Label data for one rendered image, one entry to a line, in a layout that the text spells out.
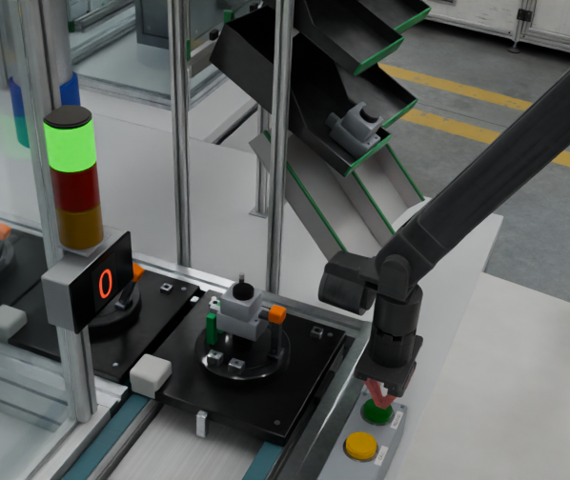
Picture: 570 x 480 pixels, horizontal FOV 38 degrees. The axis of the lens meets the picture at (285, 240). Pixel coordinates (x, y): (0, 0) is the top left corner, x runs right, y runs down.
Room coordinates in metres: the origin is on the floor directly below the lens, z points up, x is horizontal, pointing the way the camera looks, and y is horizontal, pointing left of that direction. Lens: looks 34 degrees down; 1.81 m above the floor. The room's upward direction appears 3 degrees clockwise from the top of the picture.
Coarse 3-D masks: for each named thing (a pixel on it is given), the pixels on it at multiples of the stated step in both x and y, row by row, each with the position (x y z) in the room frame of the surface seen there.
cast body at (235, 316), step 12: (240, 288) 0.92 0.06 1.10; (252, 288) 0.92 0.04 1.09; (228, 300) 0.90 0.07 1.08; (240, 300) 0.90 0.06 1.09; (252, 300) 0.91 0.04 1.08; (216, 312) 0.91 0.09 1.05; (228, 312) 0.90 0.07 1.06; (240, 312) 0.90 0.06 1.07; (252, 312) 0.90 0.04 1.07; (216, 324) 0.91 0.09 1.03; (228, 324) 0.90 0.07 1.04; (240, 324) 0.90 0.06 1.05; (252, 324) 0.89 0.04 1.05; (264, 324) 0.91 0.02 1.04; (240, 336) 0.90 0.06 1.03; (252, 336) 0.89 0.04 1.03
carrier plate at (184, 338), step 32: (192, 320) 0.99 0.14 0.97; (288, 320) 1.00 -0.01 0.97; (160, 352) 0.91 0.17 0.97; (192, 352) 0.92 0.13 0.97; (320, 352) 0.93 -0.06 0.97; (192, 384) 0.85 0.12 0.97; (288, 384) 0.86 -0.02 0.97; (224, 416) 0.80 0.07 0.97; (256, 416) 0.80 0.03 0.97; (288, 416) 0.80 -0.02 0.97
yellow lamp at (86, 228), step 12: (60, 216) 0.77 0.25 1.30; (72, 216) 0.76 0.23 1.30; (84, 216) 0.76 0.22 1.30; (96, 216) 0.78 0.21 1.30; (60, 228) 0.77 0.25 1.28; (72, 228) 0.76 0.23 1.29; (84, 228) 0.76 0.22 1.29; (96, 228) 0.77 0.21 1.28; (60, 240) 0.77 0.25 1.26; (72, 240) 0.76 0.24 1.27; (84, 240) 0.76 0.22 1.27; (96, 240) 0.77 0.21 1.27
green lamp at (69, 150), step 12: (48, 132) 0.77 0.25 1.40; (60, 132) 0.76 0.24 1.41; (72, 132) 0.76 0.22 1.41; (84, 132) 0.77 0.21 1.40; (48, 144) 0.77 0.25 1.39; (60, 144) 0.76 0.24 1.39; (72, 144) 0.76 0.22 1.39; (84, 144) 0.77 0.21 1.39; (60, 156) 0.76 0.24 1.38; (72, 156) 0.76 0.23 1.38; (84, 156) 0.77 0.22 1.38; (60, 168) 0.76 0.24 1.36; (72, 168) 0.76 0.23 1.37; (84, 168) 0.77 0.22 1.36
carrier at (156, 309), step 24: (144, 288) 1.07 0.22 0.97; (192, 288) 1.07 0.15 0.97; (120, 312) 0.98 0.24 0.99; (144, 312) 1.00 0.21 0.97; (168, 312) 1.01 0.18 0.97; (96, 336) 0.94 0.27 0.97; (120, 336) 0.95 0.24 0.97; (144, 336) 0.95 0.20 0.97; (96, 360) 0.89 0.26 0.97; (120, 360) 0.89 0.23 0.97; (120, 384) 0.86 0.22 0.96
